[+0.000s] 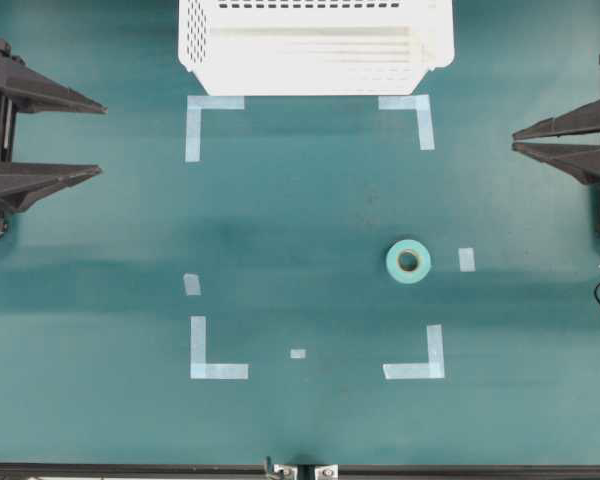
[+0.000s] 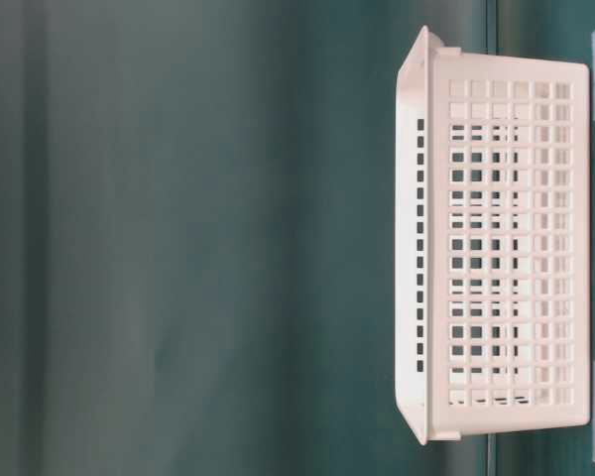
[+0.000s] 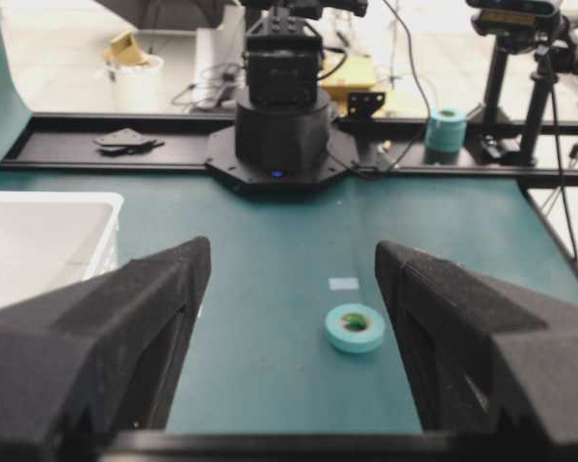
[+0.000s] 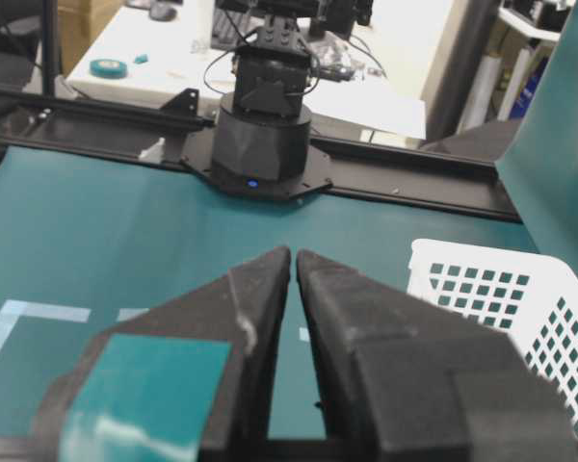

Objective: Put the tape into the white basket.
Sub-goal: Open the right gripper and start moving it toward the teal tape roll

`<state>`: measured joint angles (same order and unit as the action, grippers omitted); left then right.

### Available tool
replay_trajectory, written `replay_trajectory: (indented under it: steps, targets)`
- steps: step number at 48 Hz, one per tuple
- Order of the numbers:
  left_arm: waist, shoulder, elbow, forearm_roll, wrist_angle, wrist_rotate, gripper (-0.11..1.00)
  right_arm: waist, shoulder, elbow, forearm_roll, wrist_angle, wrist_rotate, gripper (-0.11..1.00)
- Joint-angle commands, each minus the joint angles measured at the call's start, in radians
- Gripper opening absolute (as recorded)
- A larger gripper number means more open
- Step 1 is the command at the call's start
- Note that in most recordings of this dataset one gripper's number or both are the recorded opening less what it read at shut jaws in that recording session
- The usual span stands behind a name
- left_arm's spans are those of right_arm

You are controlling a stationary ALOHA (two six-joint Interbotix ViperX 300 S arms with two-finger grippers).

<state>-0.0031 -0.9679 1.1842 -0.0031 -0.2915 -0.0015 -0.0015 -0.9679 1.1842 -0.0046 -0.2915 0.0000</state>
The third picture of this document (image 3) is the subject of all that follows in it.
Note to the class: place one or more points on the black aluminium frame rail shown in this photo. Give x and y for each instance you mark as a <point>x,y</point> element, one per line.
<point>371,147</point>

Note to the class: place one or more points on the white plastic basket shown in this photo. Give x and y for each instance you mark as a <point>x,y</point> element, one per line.
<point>49,240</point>

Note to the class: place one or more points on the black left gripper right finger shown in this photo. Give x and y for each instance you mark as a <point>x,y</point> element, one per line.
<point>481,353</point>

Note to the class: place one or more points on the small tape square marker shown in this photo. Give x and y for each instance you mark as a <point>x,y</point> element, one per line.
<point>343,284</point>

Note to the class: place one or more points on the white bucket with cardboard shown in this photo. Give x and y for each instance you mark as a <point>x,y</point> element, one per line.
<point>135,76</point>

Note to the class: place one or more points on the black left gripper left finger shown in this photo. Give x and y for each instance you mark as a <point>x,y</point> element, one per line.
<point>85,362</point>

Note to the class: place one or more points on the teal tape roll stack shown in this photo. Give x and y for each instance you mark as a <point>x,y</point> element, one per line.
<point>446,130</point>

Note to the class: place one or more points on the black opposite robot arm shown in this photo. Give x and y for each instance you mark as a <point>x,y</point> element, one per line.
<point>281,302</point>

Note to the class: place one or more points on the yellow box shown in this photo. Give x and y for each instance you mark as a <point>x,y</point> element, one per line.
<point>357,74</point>

